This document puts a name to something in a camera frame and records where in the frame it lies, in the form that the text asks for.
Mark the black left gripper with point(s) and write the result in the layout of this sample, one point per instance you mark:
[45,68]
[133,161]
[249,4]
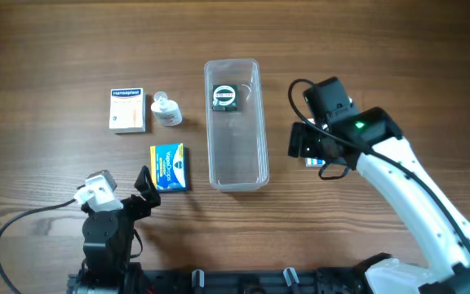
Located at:
[128,203]

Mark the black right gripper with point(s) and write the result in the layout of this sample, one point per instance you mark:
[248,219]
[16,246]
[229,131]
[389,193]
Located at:
[297,140]

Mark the white Panadol box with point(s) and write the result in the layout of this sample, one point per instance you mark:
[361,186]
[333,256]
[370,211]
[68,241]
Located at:
[315,162]

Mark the small white sanitizer bottle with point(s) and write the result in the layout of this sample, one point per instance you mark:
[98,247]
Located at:
[166,111]

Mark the white Hansaplast plaster box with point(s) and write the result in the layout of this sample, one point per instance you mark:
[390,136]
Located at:
[127,110]

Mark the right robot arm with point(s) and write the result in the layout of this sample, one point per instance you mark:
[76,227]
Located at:
[373,145]

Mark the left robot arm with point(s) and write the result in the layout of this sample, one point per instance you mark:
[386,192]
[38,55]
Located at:
[109,232]

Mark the clear plastic container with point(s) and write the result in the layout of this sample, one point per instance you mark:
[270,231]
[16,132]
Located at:
[236,140]

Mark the blue yellow VapoDrops box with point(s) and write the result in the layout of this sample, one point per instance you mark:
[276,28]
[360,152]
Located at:
[168,167]

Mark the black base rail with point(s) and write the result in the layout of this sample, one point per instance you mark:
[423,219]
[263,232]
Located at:
[290,280]

